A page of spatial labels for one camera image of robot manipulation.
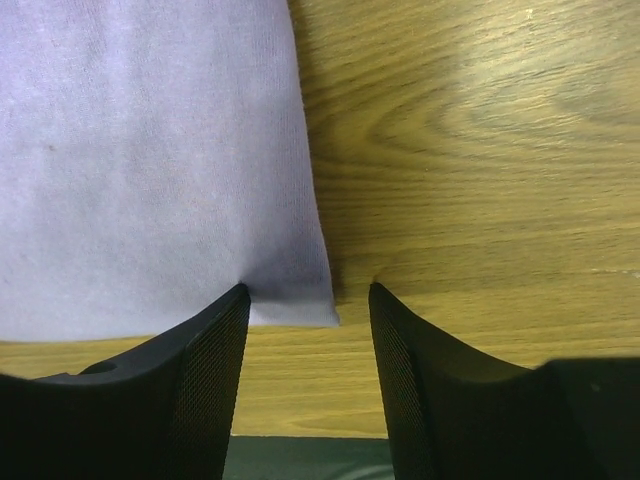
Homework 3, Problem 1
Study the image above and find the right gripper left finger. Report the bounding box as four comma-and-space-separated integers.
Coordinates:
1, 285, 250, 479

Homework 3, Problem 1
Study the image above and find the purple t shirt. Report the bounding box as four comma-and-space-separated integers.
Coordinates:
1, 1, 339, 342

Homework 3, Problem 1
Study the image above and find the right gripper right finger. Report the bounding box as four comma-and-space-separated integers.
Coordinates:
368, 283, 639, 479

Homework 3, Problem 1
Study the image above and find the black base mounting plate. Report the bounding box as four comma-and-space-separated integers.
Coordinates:
223, 436, 394, 480

